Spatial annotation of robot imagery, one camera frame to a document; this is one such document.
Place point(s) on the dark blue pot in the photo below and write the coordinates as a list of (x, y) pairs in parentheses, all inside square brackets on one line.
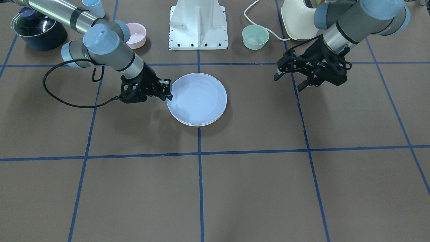
[(53, 39)]

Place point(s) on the light blue plate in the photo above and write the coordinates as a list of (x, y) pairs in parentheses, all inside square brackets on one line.
[(197, 93)]

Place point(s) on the glass pot lid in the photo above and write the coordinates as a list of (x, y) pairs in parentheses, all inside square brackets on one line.
[(30, 23)]

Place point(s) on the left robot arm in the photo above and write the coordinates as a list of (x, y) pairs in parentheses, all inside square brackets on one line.
[(345, 23)]

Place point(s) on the light blue cup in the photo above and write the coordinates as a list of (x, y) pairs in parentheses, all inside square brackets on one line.
[(95, 7)]

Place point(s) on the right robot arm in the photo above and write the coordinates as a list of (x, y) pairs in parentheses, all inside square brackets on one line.
[(103, 43)]

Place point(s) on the cream white plate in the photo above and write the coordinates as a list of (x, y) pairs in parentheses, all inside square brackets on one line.
[(197, 121)]

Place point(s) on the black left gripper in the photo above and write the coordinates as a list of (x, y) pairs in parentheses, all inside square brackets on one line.
[(311, 55)]

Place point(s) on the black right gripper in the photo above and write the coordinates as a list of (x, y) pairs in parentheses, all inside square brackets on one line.
[(148, 79)]

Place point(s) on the mint green bowl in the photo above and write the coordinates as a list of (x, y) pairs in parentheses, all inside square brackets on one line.
[(255, 37)]

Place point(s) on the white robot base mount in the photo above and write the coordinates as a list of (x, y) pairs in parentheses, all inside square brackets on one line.
[(198, 25)]

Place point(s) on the pink bowl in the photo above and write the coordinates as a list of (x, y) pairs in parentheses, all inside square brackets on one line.
[(137, 35)]

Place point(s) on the cream toaster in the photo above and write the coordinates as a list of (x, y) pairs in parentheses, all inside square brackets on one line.
[(297, 16)]

